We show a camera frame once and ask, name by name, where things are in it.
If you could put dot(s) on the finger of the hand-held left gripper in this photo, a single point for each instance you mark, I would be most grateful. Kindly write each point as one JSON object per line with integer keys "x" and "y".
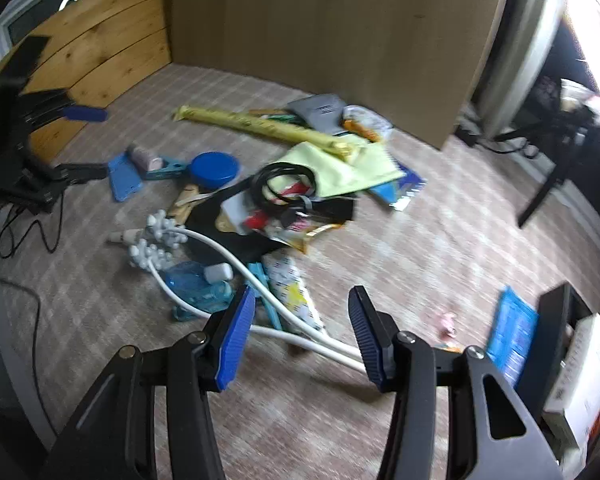
{"x": 80, "y": 172}
{"x": 87, "y": 112}

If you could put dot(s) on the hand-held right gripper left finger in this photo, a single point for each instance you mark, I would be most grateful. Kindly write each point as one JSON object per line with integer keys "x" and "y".
{"x": 237, "y": 340}

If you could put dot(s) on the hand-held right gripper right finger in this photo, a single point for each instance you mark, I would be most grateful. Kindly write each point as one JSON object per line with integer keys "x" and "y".
{"x": 367, "y": 340}

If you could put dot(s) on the blue phone stand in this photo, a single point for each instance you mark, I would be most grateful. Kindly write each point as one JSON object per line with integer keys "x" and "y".
{"x": 125, "y": 180}

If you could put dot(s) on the pink roll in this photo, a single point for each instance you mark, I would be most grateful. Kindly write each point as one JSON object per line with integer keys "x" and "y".
{"x": 147, "y": 160}

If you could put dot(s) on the teal clothespin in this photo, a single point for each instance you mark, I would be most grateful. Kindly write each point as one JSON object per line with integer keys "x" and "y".
{"x": 260, "y": 275}

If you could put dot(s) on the blue perfume bottle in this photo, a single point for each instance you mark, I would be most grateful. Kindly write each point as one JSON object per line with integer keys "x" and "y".
{"x": 190, "y": 282}

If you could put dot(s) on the star print tube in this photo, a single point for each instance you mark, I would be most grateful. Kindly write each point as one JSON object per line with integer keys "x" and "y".
{"x": 292, "y": 285}

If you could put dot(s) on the small pink candy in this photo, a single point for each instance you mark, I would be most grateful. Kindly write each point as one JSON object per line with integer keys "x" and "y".
{"x": 447, "y": 322}

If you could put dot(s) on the teal plastic clip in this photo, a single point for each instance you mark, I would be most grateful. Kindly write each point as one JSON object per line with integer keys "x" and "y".
{"x": 167, "y": 170}

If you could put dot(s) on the white ball massager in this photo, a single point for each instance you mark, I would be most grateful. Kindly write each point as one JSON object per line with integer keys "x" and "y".
{"x": 155, "y": 227}

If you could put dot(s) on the wooden clothespin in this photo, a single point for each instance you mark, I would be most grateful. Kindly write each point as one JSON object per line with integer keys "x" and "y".
{"x": 185, "y": 202}

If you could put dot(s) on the white gold snack sachet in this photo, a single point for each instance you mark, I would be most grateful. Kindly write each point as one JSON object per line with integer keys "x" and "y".
{"x": 305, "y": 237}

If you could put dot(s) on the small red yellow toy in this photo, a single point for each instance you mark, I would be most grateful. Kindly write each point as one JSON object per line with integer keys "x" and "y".
{"x": 256, "y": 220}

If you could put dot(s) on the blue round lid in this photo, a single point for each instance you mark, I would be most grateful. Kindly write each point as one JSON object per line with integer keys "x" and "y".
{"x": 215, "y": 170}

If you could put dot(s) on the blue wet wipe packet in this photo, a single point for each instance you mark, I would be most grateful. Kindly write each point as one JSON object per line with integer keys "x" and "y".
{"x": 512, "y": 330}

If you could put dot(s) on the blue foil packet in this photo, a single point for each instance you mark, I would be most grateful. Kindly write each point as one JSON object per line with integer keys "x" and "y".
{"x": 400, "y": 190}

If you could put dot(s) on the yellow cleaning cloth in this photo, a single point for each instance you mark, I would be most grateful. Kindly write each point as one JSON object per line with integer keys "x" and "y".
{"x": 340, "y": 170}

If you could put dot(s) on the long yellow printed packet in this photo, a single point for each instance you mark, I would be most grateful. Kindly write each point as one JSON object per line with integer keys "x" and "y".
{"x": 260, "y": 125}

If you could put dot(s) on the black container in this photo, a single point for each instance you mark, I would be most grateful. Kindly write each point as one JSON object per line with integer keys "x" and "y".
{"x": 555, "y": 320}

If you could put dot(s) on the orange white snack packet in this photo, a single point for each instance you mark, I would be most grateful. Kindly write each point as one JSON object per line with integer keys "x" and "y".
{"x": 365, "y": 122}

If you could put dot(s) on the grey pouch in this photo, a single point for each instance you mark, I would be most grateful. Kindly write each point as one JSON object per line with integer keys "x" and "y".
{"x": 320, "y": 107}

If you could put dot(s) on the pine plank panel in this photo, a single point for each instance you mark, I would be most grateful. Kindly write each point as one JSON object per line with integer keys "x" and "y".
{"x": 105, "y": 35}

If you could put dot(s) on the white cardboard box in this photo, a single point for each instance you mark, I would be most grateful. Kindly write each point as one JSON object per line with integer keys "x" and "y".
{"x": 580, "y": 375}

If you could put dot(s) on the black tripod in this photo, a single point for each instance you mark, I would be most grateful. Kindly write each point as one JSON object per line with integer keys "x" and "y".
{"x": 550, "y": 180}

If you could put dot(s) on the large light wooden board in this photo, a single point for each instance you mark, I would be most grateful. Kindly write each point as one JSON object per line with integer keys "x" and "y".
{"x": 330, "y": 35}

